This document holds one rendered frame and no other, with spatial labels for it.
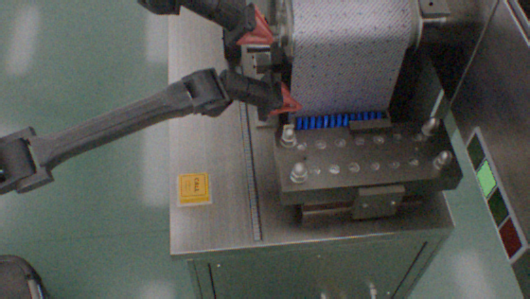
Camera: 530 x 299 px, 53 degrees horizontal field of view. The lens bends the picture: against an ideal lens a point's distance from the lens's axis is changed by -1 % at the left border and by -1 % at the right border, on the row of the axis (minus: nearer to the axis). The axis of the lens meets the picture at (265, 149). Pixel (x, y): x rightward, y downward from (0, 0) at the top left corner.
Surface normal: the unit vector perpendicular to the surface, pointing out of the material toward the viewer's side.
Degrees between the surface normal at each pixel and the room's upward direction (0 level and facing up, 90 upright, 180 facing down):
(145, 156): 0
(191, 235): 0
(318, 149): 0
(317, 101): 90
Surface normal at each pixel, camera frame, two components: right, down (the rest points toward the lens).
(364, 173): 0.01, -0.57
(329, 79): 0.11, 0.81
